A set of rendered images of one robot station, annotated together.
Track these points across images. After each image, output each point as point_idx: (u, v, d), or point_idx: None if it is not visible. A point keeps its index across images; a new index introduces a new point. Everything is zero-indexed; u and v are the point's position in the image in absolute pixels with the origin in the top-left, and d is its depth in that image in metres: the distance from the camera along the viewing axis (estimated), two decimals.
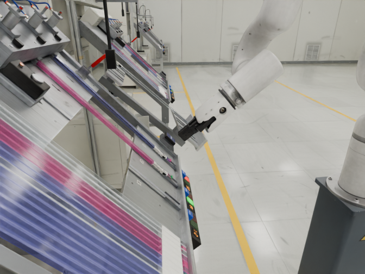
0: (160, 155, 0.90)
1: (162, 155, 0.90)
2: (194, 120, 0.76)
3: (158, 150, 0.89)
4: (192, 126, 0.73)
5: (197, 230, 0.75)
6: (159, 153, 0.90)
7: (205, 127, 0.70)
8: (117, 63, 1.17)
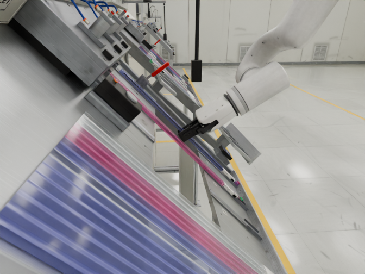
0: (229, 178, 0.83)
1: (230, 178, 0.83)
2: None
3: (227, 173, 0.82)
4: None
5: None
6: (228, 176, 0.82)
7: None
8: None
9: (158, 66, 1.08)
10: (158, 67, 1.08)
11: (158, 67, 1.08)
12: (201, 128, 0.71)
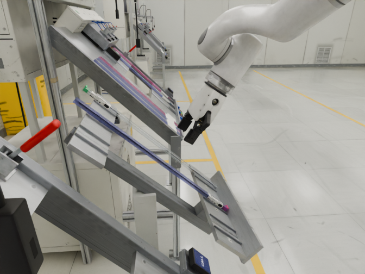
0: (216, 204, 0.74)
1: (218, 203, 0.74)
2: (188, 114, 0.78)
3: (214, 198, 0.73)
4: (196, 126, 0.70)
5: None
6: (215, 201, 0.73)
7: (209, 119, 0.68)
8: (101, 103, 0.68)
9: (98, 97, 0.67)
10: (98, 99, 0.67)
11: (98, 98, 0.67)
12: None
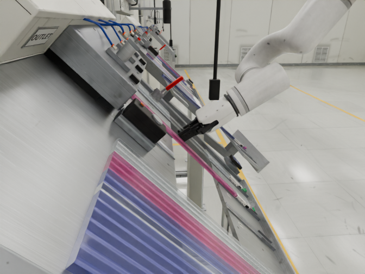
0: (239, 144, 1.16)
1: (240, 144, 1.16)
2: None
3: (238, 141, 1.16)
4: None
5: None
6: (238, 143, 1.16)
7: None
8: (233, 180, 0.85)
9: (237, 181, 0.85)
10: (236, 182, 0.85)
11: (236, 182, 0.85)
12: (201, 128, 0.71)
